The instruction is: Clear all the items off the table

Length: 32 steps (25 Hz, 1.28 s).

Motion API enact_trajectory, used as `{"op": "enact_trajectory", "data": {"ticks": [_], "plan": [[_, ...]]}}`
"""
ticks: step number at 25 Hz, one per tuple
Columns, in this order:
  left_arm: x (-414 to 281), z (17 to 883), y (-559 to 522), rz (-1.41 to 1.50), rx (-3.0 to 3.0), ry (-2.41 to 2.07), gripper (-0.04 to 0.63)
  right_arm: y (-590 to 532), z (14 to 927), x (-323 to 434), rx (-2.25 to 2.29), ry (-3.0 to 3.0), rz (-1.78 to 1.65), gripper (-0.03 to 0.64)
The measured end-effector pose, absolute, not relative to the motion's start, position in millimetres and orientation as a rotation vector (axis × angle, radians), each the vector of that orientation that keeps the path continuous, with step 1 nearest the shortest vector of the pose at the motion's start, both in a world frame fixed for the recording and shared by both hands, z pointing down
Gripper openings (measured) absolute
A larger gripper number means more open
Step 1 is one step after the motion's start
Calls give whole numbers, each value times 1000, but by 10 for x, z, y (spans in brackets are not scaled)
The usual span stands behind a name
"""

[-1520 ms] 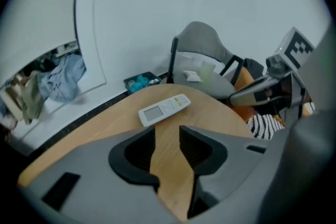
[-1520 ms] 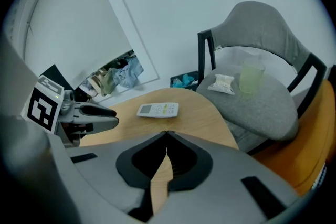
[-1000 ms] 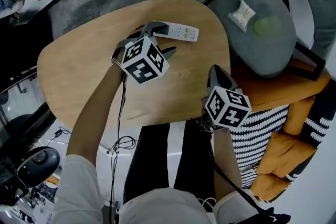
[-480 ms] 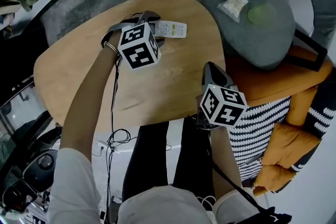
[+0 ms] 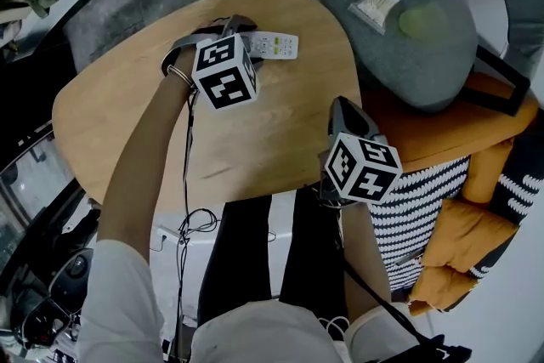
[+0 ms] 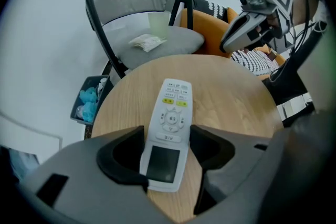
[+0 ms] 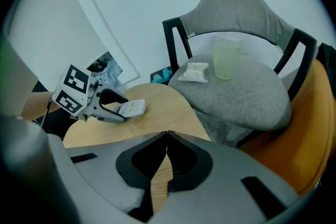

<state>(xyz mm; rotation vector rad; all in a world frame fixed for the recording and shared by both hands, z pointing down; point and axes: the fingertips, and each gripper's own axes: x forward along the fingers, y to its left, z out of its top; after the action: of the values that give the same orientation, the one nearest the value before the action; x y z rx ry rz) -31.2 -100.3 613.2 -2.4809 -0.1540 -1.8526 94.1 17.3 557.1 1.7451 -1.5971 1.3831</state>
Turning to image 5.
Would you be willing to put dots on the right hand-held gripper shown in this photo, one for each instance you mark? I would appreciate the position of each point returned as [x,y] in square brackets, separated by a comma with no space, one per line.
[361,170]

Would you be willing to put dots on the white power strip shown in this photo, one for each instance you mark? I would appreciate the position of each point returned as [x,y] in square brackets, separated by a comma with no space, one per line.
[172,237]

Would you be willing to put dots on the oval wooden table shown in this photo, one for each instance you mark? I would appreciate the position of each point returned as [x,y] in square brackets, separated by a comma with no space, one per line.
[255,132]

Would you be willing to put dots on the person's black trousers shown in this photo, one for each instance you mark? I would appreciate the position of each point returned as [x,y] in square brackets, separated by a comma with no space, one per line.
[238,251]

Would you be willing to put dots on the person's left hand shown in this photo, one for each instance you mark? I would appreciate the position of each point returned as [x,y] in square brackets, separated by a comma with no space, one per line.
[183,64]

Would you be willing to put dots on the clear cotton swab packet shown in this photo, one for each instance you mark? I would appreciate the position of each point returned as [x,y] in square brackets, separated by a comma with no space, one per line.
[376,4]

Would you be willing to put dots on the person's left forearm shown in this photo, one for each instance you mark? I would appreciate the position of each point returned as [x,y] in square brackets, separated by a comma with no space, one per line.
[140,166]

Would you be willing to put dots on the grey upholstered chair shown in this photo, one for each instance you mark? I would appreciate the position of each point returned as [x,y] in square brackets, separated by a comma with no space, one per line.
[404,64]

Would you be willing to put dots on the beige tote bag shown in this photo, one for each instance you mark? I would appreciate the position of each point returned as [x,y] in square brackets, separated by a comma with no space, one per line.
[10,13]

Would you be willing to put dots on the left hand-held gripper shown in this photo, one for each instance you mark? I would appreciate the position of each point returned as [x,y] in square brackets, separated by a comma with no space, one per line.
[225,72]

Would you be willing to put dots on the person's right forearm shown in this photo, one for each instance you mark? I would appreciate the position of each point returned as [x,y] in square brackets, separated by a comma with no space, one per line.
[365,268]

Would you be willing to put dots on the green plastic cup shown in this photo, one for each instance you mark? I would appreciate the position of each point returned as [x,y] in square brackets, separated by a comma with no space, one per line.
[421,21]

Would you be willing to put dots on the silver wrist bangle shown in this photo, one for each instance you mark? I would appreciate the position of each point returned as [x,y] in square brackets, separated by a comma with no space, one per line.
[178,74]

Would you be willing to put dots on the white remote control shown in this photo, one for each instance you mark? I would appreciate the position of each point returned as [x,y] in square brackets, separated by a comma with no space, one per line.
[278,46]

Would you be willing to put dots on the black glass-door cabinet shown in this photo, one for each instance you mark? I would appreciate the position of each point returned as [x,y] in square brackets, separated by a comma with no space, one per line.
[38,183]

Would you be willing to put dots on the orange cushion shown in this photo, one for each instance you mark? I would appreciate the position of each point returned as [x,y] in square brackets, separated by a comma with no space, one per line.
[463,251]
[486,174]

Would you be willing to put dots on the person's white shirt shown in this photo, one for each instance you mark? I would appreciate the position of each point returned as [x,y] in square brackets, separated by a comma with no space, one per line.
[255,336]

